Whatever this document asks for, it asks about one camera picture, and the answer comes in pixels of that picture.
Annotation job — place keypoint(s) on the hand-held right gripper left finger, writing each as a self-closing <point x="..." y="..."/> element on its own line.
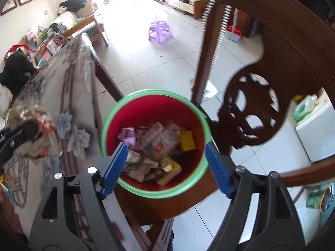
<point x="116" y="167"/>

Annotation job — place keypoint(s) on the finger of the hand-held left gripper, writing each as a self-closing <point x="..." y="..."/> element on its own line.
<point x="4" y="133"/>
<point x="27" y="130"/>

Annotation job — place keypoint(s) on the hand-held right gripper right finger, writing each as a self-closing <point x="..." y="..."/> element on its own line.
<point x="217" y="167"/>

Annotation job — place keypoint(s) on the brown snack wrapper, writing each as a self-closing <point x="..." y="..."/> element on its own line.
<point x="45" y="138"/>

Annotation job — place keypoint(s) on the yellow medicine box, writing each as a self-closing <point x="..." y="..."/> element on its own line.
<point x="170" y="170"/>

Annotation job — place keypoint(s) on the red bucket with green rim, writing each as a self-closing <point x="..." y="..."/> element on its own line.
<point x="157" y="102"/>

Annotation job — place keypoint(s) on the white cloth bag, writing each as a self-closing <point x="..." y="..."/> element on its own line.
<point x="5" y="99"/>

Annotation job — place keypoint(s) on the black bag on chair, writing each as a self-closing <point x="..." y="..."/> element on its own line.
<point x="15" y="73"/>

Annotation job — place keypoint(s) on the white paper scrap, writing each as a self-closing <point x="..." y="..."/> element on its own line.
<point x="210" y="91"/>

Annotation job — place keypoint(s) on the red bag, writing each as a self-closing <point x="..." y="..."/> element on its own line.
<point x="13" y="48"/>

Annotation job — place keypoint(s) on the book rack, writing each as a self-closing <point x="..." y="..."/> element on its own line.
<point x="45" y="47"/>

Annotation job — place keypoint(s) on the white cabinet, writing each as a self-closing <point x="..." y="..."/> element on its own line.
<point x="316" y="136"/>

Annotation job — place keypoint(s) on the green container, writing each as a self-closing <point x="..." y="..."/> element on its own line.
<point x="318" y="198"/>

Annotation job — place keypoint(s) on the green and white detergent bottle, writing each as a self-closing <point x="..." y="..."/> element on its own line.
<point x="305" y="108"/>

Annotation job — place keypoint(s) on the wooden sofa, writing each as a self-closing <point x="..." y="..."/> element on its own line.
<point x="83" y="27"/>

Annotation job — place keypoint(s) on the red dustpan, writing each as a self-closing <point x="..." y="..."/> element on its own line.
<point x="234" y="34"/>

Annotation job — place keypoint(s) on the panda plush toy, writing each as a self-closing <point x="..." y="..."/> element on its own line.
<point x="73" y="4"/>

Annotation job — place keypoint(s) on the purple plastic stool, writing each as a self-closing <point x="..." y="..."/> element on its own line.
<point x="160" y="31"/>

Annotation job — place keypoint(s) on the carved wooden chair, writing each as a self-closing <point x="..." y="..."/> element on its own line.
<point x="274" y="31"/>

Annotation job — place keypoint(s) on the long television cabinet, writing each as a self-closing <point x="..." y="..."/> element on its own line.
<point x="180" y="0"/>

